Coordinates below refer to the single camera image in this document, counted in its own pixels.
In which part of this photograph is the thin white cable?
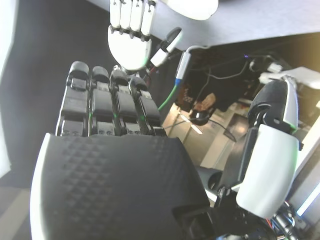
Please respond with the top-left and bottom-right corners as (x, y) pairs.
(186, 44), (212, 55)

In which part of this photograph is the black rounded device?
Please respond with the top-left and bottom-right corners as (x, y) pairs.
(189, 109), (211, 126)

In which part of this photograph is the thin green cable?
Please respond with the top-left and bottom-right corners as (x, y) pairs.
(157, 83), (181, 111)

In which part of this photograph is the cardboard box with white tape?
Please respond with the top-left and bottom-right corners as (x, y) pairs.
(161, 103), (251, 171)

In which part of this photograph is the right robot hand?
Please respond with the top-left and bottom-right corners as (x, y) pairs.
(29, 60), (301, 240)

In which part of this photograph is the grey USB adapter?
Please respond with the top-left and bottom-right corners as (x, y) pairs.
(174, 49), (194, 87)

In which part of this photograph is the white flat stand base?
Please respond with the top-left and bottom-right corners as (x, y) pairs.
(258, 66), (320, 90)

